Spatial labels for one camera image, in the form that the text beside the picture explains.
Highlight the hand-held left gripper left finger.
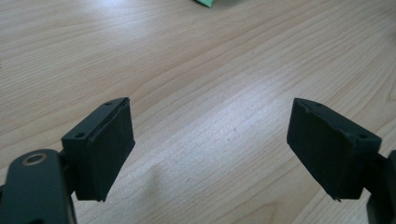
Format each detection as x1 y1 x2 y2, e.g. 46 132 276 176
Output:
61 97 136 203

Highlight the green towel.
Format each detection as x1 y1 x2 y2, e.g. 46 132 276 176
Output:
193 0 216 8

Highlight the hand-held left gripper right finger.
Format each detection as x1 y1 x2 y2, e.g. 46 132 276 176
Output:
286 97 383 202

